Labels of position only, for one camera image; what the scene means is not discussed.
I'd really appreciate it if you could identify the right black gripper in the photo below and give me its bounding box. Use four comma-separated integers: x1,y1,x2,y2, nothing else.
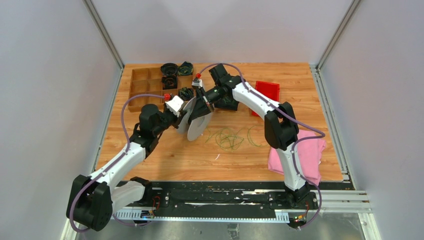
191,85,223,121

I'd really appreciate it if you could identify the grey filament spool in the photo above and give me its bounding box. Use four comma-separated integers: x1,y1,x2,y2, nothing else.
176,98,213,142

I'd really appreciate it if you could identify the green wire coil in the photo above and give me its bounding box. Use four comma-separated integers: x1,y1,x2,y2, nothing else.
204,125,268,153

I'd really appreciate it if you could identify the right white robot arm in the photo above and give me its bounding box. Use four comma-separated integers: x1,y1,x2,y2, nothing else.
187,63,311,209

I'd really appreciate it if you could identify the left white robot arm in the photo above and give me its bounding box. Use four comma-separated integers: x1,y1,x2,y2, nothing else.
66,100,185,233

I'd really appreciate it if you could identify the dark cloth roll in tray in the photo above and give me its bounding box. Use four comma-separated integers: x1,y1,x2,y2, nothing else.
178,87,195,101

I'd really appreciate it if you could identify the black plastic bin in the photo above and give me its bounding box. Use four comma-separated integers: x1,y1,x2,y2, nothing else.
214,96,239,111

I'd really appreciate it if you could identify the black item in tray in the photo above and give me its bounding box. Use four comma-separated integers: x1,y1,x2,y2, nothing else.
161,75,178,90

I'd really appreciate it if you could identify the dark patterned cloth roll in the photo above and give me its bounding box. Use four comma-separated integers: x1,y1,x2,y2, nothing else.
177,61,194,76

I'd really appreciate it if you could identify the wooden compartment tray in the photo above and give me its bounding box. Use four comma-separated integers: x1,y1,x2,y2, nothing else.
128,66,194,98

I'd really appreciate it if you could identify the red plastic bin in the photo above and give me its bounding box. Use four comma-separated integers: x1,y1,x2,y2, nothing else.
255,80,280,102

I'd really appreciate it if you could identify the pink cloth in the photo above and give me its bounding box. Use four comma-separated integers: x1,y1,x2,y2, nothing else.
267,130,326,191

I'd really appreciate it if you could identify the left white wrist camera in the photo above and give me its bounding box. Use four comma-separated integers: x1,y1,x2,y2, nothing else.
164,96,185,118

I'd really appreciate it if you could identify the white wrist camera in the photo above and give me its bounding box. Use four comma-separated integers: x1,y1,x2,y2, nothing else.
191,77,204,89
164,96,185,118

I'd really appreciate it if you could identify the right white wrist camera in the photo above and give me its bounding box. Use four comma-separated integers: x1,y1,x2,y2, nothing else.
191,77,204,89

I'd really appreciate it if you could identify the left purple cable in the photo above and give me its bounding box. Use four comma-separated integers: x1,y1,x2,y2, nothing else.
68,93,171,233

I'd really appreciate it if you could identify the purple cable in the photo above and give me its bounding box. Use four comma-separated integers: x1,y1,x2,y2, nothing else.
194,62,326,230
68,93,171,233

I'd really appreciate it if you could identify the aluminium frame rail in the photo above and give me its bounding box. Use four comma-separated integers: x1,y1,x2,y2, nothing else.
60,0,126,240
310,0,381,240

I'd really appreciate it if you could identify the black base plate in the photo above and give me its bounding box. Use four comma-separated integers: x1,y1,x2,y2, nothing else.
112,180,321,220

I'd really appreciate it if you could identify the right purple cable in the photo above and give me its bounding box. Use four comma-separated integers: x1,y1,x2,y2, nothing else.
194,62,326,230

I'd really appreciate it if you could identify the right aluminium frame rail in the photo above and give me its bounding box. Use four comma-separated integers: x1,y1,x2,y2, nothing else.
310,0,381,240

